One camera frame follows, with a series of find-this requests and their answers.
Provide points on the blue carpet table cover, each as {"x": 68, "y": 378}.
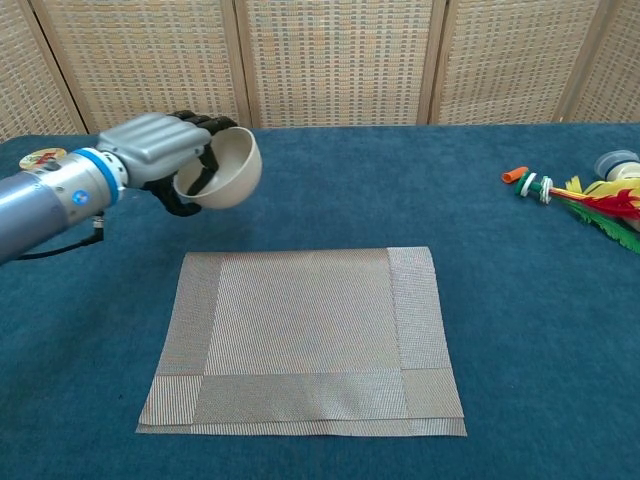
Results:
{"x": 350, "y": 200}

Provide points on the colourful feather shuttlecock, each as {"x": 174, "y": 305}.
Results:
{"x": 600, "y": 207}

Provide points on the mayonnaise squeeze bottle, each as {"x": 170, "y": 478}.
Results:
{"x": 615, "y": 162}

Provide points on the white bowl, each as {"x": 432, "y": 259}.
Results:
{"x": 237, "y": 170}

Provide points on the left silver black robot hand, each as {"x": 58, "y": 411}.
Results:
{"x": 150, "y": 142}

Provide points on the grey woven placemat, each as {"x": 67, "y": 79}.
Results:
{"x": 305, "y": 325}

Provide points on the woven bamboo folding screen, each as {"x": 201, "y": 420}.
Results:
{"x": 340, "y": 60}

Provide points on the round tin with red label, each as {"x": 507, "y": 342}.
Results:
{"x": 37, "y": 159}

